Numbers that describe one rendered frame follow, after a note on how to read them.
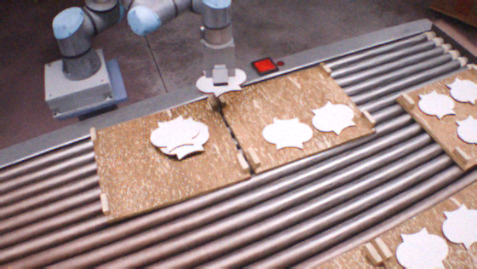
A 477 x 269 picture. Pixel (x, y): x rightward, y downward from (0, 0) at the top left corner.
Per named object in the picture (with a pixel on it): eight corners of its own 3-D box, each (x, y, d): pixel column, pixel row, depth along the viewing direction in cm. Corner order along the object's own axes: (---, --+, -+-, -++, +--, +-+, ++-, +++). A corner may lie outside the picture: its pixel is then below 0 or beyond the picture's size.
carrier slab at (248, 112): (214, 99, 136) (214, 95, 135) (320, 69, 146) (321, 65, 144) (255, 176, 113) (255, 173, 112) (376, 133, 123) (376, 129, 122)
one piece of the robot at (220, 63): (198, 48, 100) (204, 96, 112) (234, 46, 100) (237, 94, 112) (199, 23, 108) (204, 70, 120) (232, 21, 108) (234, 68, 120)
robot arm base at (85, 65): (65, 60, 149) (58, 39, 141) (102, 54, 151) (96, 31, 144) (61, 84, 138) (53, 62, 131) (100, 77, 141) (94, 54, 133)
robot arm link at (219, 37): (232, 30, 102) (199, 31, 102) (232, 44, 105) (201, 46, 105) (231, 14, 107) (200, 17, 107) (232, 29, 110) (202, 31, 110)
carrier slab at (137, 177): (92, 134, 126) (91, 131, 125) (212, 100, 135) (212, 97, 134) (107, 224, 103) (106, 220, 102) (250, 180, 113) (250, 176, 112)
